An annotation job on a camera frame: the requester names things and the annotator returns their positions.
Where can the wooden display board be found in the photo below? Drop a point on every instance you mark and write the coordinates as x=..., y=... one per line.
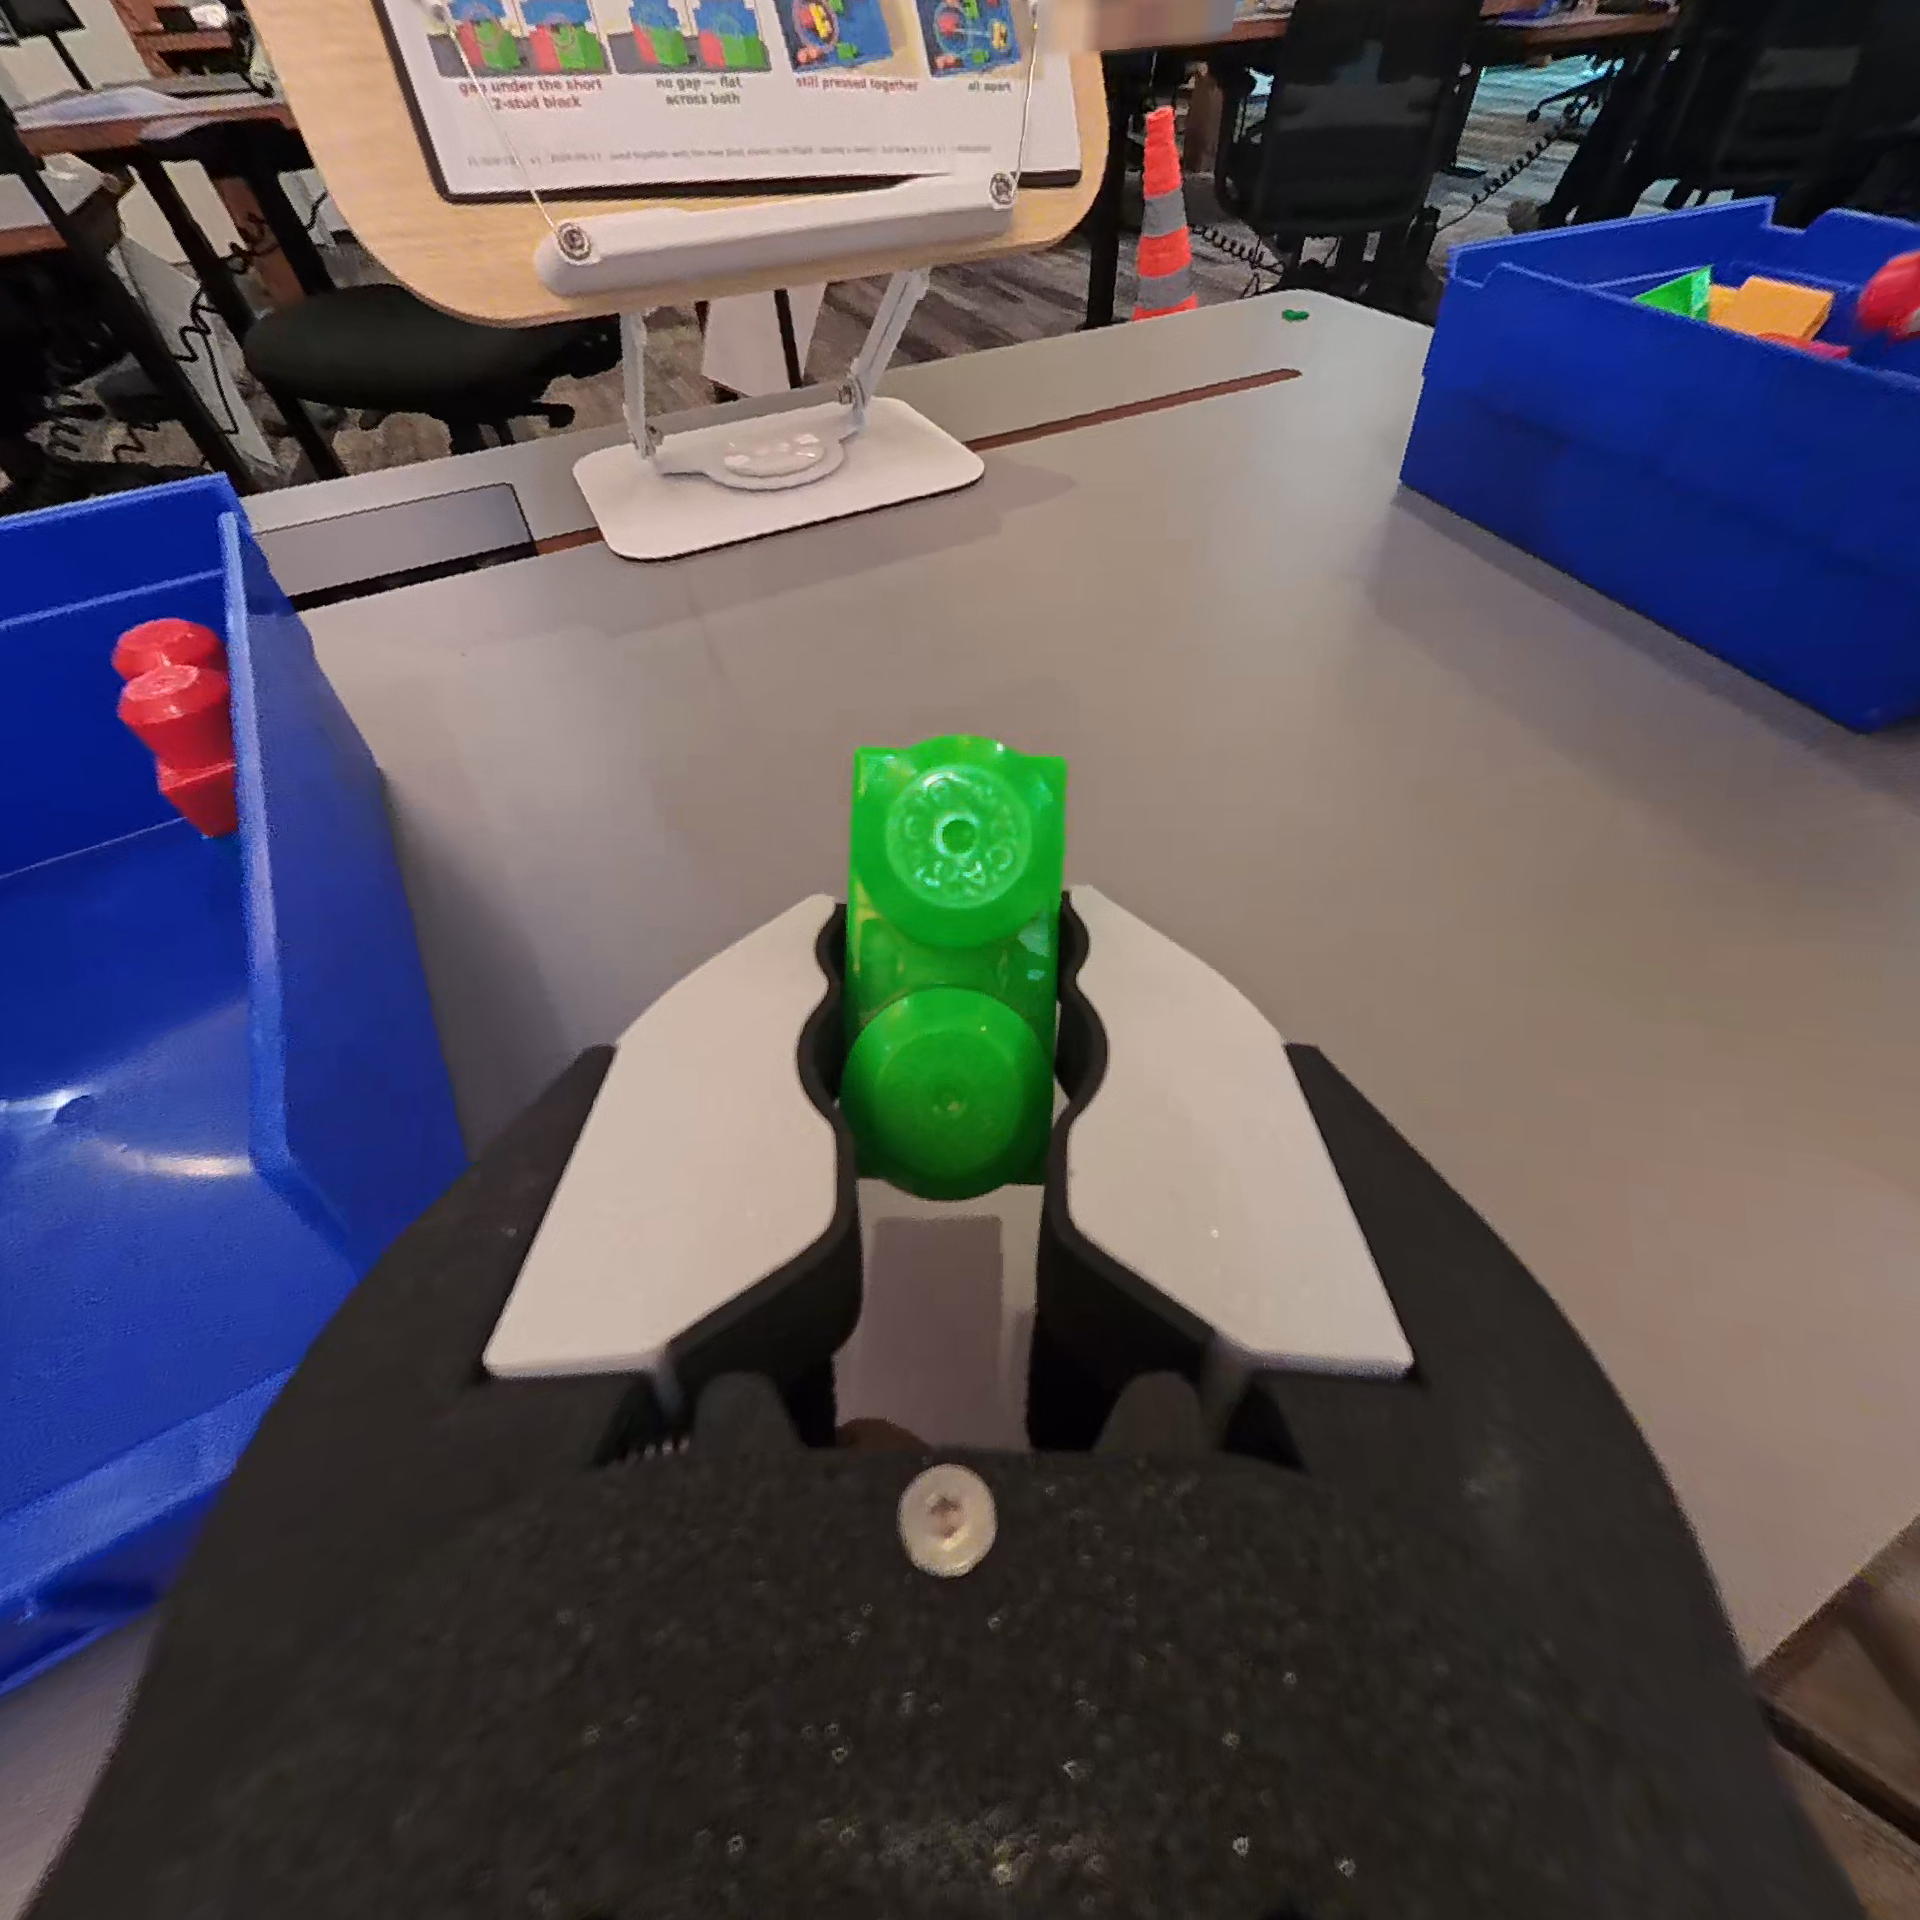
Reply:
x=333, y=182

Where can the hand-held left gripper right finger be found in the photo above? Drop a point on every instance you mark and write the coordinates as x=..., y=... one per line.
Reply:
x=1231, y=1200

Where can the black office chair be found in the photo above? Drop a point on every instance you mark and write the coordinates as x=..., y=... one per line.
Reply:
x=1352, y=122

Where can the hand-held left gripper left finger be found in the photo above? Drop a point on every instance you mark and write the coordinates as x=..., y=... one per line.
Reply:
x=662, y=1200

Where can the green two-stud toy block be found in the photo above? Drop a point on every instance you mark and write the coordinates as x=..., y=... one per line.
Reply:
x=952, y=902

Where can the blue plastic bin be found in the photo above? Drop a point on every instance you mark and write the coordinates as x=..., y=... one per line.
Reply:
x=1651, y=510
x=182, y=1200

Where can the printed instruction sheet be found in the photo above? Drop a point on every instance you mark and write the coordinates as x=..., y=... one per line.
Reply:
x=750, y=122

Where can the black flat panel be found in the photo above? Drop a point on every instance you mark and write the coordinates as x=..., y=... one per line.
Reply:
x=391, y=539

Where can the orange traffic cone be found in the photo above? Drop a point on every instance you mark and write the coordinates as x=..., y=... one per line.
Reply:
x=1165, y=240

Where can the pile of colourful toy blocks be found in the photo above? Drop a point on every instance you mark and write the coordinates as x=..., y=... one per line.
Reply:
x=1772, y=306

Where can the red two-stud toy block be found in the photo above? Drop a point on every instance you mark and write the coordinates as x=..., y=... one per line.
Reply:
x=182, y=720

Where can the wooden side table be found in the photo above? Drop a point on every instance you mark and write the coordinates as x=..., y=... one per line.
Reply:
x=121, y=135

